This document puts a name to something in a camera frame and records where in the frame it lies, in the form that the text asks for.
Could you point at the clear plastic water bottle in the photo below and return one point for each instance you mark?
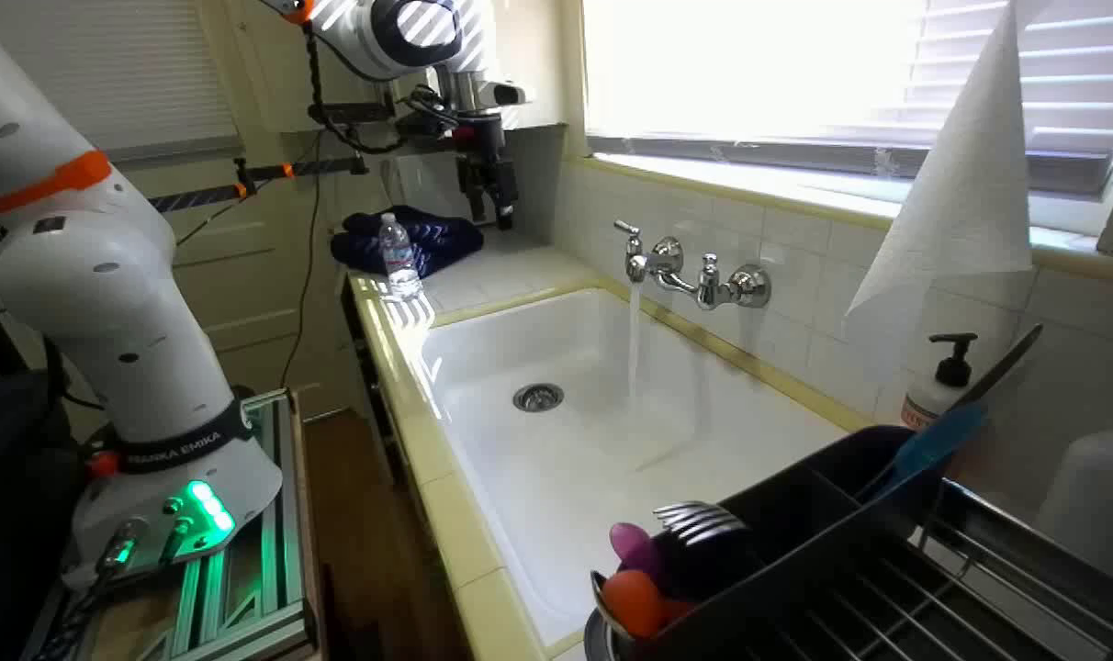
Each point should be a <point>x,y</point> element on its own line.
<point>398,257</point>

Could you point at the metal forks bundle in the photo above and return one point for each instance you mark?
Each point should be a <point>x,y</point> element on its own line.
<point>698,520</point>

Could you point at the metal dish rack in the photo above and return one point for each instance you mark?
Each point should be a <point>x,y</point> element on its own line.
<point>1018,587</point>

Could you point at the black cutlery caddy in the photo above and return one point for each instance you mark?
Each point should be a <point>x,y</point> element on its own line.
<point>778,537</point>

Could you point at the dark blue cloth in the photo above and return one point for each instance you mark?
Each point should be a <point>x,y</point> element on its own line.
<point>445,235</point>

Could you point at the orange round utensil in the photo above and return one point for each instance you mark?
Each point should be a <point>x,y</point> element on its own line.
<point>634,604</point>

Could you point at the white sink basin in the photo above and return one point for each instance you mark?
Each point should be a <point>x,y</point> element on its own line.
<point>603,480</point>

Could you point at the black clamp bar orange grips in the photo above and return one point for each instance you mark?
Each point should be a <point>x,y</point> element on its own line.
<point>263,182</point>

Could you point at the metal sink drain strainer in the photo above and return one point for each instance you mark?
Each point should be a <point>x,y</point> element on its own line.
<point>536,396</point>

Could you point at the white wall cabinet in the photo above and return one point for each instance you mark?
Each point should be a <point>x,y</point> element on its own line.
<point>536,61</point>

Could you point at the black long utensil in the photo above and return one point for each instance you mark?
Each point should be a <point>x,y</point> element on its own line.
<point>999,360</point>

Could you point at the blue brush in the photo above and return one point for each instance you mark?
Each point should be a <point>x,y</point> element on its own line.
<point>936,445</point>

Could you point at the white plastic jug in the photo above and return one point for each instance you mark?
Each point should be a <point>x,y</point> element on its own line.
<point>1092,499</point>

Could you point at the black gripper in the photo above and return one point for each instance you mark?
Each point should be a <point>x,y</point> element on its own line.
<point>487,153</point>

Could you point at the chrome faucet spout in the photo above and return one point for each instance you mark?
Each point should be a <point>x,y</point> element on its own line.
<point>636,264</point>

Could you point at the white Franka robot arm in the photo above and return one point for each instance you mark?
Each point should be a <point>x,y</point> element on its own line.
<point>91,280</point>

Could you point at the black stereo camera bar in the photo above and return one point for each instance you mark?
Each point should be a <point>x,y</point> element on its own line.
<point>345,112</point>

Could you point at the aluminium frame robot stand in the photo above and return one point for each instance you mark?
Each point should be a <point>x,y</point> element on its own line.
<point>274,587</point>

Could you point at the white window blind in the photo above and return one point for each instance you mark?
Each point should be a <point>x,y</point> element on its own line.
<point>798,74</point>

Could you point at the chrome wall faucet body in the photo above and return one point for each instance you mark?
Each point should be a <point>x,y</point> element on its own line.
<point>751,289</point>

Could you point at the purple round utensil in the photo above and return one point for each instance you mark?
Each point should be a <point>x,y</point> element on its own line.
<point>634,547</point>

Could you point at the white paper towel sheet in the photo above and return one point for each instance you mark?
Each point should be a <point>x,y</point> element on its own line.
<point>960,186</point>

